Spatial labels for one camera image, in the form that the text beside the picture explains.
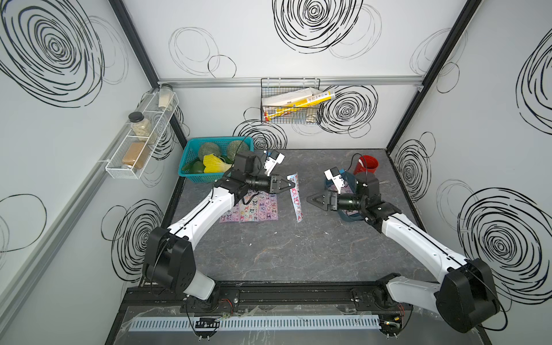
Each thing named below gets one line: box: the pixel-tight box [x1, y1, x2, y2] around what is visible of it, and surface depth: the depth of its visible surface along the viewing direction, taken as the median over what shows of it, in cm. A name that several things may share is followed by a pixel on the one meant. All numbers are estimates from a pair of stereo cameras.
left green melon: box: [198, 142, 222, 162], surface depth 108 cm
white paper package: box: [262, 87, 322, 107], surface depth 89 cm
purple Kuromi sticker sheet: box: [219, 202, 241, 224], surface depth 96 cm
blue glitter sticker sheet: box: [258, 191, 279, 222], surface depth 99 cm
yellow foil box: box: [263, 90, 336, 122], surface depth 86 cm
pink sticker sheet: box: [286, 172, 304, 223], surface depth 75 cm
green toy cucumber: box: [181, 160, 206, 174], surface depth 105 cm
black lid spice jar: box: [127, 111, 158, 144], surface depth 72 cm
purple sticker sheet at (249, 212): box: [239, 194, 259, 223], surface depth 98 cm
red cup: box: [353, 154, 379, 175], surface depth 104 cm
